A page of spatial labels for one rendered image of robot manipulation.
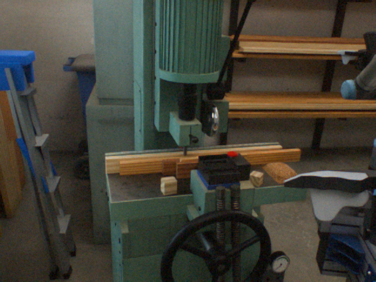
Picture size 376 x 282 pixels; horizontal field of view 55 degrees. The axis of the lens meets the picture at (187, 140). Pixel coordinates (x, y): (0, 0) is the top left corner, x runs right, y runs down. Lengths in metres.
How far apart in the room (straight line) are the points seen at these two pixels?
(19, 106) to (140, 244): 0.92
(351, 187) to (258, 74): 3.18
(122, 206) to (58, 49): 2.54
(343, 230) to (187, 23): 0.86
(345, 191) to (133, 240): 0.74
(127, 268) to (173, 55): 0.62
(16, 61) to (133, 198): 0.94
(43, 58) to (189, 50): 2.57
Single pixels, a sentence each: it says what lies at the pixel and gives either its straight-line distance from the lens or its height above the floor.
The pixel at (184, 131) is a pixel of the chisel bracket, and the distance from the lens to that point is 1.07.
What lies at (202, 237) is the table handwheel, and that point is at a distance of 1.00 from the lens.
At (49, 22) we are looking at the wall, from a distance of 3.40.
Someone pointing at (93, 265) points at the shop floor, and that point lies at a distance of 2.21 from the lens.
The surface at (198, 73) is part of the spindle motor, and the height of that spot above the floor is 1.23.
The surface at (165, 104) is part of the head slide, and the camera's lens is 1.17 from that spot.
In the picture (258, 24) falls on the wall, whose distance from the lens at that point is 3.51.
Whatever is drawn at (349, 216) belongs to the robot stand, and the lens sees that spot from 1.36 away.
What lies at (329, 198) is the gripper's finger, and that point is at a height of 1.20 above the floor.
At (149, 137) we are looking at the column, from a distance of 1.30.
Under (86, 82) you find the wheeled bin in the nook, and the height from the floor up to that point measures 0.81.
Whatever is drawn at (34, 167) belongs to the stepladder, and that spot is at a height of 0.65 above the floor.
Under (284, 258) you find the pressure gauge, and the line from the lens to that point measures 1.21.
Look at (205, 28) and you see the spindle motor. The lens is 0.99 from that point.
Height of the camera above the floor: 1.41
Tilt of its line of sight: 21 degrees down
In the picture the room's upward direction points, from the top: 3 degrees clockwise
